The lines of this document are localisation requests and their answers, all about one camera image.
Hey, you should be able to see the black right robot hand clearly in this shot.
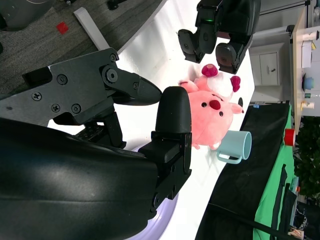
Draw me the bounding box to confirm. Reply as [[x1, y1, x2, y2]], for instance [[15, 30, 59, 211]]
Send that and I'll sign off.
[[0, 47, 193, 240]]

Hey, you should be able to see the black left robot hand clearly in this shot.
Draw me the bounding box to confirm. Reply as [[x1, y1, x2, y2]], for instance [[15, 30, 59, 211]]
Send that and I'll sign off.
[[177, 0, 262, 75]]

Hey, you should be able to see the pink plush beaver doll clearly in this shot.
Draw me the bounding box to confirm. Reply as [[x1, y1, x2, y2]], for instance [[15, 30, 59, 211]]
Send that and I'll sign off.
[[177, 63, 245, 151]]

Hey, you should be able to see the lavender plastic plate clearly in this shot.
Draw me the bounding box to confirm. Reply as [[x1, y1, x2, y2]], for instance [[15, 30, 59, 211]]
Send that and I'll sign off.
[[128, 146, 180, 240]]

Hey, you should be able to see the white cabinet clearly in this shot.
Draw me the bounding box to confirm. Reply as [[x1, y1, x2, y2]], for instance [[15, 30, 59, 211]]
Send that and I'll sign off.
[[248, 41, 292, 104]]

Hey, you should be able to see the white box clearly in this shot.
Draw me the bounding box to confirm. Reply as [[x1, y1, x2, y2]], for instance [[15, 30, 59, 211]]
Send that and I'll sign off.
[[300, 39, 313, 69]]

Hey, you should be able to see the wooden desk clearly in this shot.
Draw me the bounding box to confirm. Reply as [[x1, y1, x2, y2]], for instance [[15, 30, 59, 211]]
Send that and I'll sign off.
[[291, 4, 320, 136]]

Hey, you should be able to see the blue bowl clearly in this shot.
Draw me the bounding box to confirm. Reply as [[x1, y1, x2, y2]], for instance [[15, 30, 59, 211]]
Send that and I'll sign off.
[[302, 73, 316, 91]]

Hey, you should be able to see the paper cup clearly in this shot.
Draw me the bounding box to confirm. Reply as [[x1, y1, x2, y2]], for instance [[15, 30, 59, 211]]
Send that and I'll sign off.
[[300, 100, 316, 111]]

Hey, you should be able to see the teal plastic mug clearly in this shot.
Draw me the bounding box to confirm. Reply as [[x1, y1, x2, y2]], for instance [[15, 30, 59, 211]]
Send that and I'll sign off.
[[216, 129, 253, 165]]

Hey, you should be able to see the red cylinder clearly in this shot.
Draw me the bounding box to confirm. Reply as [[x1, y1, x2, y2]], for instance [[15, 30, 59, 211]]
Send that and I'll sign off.
[[284, 128, 297, 147]]

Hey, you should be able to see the white table leg bar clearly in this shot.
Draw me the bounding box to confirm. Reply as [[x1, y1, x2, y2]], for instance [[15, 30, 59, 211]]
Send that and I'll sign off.
[[73, 6, 111, 51]]

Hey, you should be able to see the red square floor marker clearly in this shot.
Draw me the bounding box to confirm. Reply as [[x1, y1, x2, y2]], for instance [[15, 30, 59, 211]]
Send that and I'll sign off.
[[55, 21, 70, 35]]

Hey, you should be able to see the green leafy plant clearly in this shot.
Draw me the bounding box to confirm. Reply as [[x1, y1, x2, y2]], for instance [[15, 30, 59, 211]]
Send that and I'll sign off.
[[293, 116, 320, 201]]

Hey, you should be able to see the black backdrop cloth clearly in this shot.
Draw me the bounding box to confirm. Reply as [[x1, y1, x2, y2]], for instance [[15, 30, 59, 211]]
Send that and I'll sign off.
[[194, 101, 292, 240]]

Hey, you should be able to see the green cloth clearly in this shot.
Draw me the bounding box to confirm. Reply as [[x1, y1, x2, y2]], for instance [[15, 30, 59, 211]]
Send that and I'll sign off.
[[252, 104, 300, 240]]

